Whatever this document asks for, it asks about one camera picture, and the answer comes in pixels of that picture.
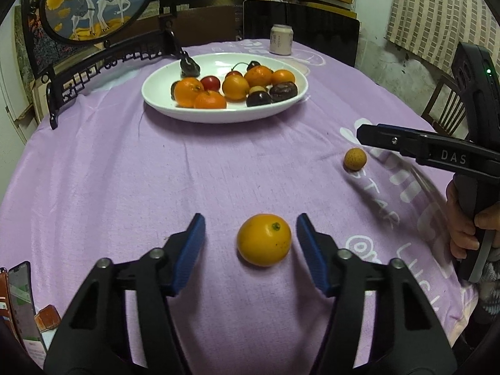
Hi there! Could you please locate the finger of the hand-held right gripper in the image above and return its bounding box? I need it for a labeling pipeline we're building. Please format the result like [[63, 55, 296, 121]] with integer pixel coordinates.
[[356, 124, 429, 165]]

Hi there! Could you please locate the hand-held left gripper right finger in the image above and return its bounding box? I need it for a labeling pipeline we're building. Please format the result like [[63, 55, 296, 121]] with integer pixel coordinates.
[[296, 213, 458, 375]]

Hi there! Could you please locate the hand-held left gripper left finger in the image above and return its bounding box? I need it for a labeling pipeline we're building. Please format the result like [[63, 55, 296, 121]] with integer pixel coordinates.
[[44, 213, 206, 375]]

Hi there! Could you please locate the orange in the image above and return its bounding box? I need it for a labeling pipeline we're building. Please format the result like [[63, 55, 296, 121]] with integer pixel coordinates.
[[243, 65, 273, 88], [271, 69, 296, 87], [173, 77, 204, 108], [193, 90, 228, 110], [222, 75, 250, 101], [236, 213, 293, 268]]

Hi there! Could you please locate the white oval plate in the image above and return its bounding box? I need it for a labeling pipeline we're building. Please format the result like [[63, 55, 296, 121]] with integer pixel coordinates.
[[141, 52, 309, 124]]

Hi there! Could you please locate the dark wrinkled fruit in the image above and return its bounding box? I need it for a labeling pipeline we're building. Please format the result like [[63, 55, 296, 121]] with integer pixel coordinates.
[[179, 57, 201, 78]]

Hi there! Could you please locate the person's right hand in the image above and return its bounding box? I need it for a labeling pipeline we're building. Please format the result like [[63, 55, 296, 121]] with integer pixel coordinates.
[[445, 182, 500, 260]]

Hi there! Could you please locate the wooden slat chair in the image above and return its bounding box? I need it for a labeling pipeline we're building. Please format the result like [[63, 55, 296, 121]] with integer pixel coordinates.
[[421, 73, 475, 139]]

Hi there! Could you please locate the purple printed blanket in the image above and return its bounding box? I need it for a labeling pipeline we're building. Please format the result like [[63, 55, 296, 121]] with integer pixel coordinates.
[[0, 39, 479, 375]]

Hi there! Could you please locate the checked patterned curtain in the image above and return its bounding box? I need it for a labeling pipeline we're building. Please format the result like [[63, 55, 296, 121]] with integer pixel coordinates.
[[385, 0, 500, 83]]

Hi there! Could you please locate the black chair back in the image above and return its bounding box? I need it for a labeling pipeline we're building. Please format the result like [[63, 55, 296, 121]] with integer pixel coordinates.
[[242, 0, 361, 67]]

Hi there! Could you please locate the pale beverage can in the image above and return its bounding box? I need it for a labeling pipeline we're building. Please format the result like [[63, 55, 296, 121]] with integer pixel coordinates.
[[269, 24, 294, 56]]

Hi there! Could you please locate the small brown box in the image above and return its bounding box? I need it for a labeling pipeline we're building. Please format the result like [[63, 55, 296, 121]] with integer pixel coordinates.
[[34, 305, 62, 331]]

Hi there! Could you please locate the red cherry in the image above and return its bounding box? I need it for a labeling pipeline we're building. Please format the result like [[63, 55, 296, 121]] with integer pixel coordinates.
[[225, 62, 251, 79]]

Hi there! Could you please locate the black smartphone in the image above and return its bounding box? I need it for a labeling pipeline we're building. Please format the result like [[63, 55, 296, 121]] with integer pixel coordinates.
[[8, 261, 48, 368]]

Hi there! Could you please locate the brown wooden panel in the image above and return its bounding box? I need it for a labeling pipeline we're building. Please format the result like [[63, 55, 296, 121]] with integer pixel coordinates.
[[172, 6, 245, 45]]

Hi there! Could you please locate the round deer screen black frame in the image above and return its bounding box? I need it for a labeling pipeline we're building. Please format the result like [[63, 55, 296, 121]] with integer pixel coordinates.
[[21, 0, 200, 130]]

